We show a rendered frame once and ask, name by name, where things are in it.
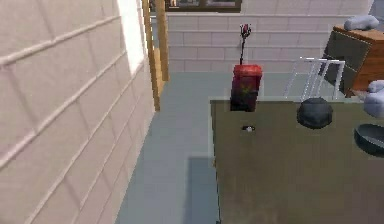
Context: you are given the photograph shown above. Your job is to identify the white chair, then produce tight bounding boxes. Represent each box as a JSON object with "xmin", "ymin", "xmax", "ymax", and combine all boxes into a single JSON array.
[{"xmin": 283, "ymin": 56, "xmax": 346, "ymax": 102}]

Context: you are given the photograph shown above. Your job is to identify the red vase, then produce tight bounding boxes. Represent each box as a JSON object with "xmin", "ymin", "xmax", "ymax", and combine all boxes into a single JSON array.
[{"xmin": 229, "ymin": 64, "xmax": 263, "ymax": 113}]

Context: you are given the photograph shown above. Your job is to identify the dark red flower stem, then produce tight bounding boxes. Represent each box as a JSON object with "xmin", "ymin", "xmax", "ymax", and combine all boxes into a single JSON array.
[{"xmin": 238, "ymin": 23, "xmax": 253, "ymax": 66}]

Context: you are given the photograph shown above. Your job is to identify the dark framed window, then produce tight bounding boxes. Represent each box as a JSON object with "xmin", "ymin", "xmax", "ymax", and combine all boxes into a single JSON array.
[{"xmin": 164, "ymin": 0, "xmax": 243, "ymax": 14}]

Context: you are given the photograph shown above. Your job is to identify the dark green table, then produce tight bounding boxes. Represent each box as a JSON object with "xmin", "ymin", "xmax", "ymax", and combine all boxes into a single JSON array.
[{"xmin": 209, "ymin": 97, "xmax": 384, "ymax": 224}]

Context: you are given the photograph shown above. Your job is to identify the dark grey round pot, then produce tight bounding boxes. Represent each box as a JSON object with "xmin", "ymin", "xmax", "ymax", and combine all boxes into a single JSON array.
[{"xmin": 296, "ymin": 97, "xmax": 334, "ymax": 130}]

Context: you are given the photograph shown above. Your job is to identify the brown wooden chest of drawers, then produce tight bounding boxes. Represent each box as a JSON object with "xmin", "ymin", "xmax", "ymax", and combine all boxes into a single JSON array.
[{"xmin": 318, "ymin": 25, "xmax": 384, "ymax": 98}]

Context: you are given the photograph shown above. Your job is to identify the dark grey bowl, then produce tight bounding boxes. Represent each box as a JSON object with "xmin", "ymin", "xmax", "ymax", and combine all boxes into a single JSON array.
[{"xmin": 353, "ymin": 123, "xmax": 384, "ymax": 158}]

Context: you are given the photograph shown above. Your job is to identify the grey lump statue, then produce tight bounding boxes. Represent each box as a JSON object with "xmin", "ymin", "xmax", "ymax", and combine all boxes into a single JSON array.
[{"xmin": 343, "ymin": 14, "xmax": 380, "ymax": 32}]

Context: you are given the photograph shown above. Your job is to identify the wooden door frame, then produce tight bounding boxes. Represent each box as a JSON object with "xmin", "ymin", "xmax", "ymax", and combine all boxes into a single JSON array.
[{"xmin": 141, "ymin": 0, "xmax": 170, "ymax": 112}]

